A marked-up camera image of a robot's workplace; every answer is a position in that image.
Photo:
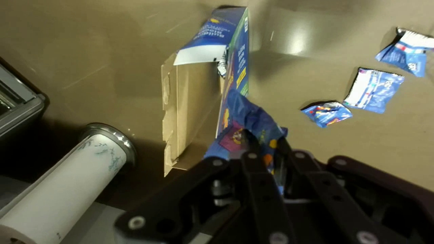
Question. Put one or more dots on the blue fruit snack box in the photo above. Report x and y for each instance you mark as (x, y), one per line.
(190, 103)

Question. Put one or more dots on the white cylinder silver rim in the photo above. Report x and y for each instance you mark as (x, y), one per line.
(63, 190)

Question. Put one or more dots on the black metal appliance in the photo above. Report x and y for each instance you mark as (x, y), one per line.
(15, 101)

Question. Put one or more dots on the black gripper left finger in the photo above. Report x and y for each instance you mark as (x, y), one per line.
(190, 203)

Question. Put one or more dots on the blue snack packet purple logo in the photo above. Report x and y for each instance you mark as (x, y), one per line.
(326, 112)

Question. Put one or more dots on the small crumpled blue snack packet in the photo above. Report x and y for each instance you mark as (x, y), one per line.
(375, 89)

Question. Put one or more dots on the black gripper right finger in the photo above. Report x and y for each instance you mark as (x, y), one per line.
(361, 198)

